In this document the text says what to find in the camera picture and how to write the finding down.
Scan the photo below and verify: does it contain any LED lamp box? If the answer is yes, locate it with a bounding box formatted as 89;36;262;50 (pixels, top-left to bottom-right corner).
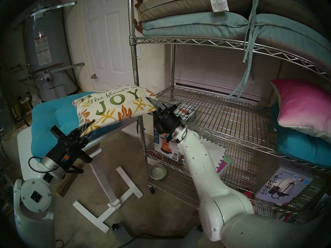
255;160;329;213

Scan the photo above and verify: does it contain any grey water heater tank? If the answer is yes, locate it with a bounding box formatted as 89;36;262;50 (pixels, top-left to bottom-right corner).
22;0;85;102

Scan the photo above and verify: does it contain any wooden block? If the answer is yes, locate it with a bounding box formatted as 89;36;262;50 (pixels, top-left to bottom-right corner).
56;167;84;197

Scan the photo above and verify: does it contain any teal seat cushion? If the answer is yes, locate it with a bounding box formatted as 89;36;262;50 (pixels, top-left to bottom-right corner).
270;103;331;169
31;91;140;160

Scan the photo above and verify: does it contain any brown anchor wall decoration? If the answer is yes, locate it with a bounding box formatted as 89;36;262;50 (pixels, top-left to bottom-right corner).
134;0;144;33

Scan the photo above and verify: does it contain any white zigzag edged sheet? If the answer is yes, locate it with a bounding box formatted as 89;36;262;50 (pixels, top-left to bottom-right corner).
200;139;227;170

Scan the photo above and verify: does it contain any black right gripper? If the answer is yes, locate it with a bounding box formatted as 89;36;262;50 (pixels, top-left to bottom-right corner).
146;97;182;134

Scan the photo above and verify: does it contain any white care label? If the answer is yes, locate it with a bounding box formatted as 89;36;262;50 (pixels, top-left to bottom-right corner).
209;0;230;13

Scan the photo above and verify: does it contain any magenta sheet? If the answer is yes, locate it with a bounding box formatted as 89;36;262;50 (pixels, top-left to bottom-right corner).
217;162;228;177

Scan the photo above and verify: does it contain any white window blind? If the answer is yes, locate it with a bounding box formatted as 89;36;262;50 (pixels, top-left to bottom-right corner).
174;45;281;103

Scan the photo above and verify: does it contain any floral JOY print pillow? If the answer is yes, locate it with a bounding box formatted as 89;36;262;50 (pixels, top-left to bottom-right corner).
72;85;157;137

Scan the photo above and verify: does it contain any metal pet bowl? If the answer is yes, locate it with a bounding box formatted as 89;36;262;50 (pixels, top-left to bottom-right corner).
149;164;167;180

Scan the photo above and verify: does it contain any pink throw pillow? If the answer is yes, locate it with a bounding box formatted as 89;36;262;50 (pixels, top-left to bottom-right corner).
270;78;331;144

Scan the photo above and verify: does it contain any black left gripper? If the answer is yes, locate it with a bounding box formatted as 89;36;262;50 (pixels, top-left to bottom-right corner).
48;119;95;173

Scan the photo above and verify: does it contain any taupe bench cushion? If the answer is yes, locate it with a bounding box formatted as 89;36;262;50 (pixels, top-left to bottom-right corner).
138;0;326;38

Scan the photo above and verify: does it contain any white overbed table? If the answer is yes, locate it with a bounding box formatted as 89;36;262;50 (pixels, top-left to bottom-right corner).
17;116;143;234

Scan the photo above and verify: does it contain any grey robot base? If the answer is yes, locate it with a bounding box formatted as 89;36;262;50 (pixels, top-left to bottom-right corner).
112;224;207;248

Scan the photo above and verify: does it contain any chrome wire shelving rack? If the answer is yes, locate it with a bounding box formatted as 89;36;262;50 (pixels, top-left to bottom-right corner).
128;0;331;236

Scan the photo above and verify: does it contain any utility pump box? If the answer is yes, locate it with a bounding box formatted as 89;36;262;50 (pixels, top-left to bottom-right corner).
153;102;198;162

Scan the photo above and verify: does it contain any white panel door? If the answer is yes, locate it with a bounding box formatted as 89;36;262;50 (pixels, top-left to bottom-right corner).
81;0;137;95

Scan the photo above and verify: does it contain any green foam sheet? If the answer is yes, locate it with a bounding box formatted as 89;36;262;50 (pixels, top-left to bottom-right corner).
220;154;234;177

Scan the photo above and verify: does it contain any light blue bench cushion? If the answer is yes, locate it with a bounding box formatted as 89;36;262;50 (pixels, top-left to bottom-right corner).
142;12;331;102

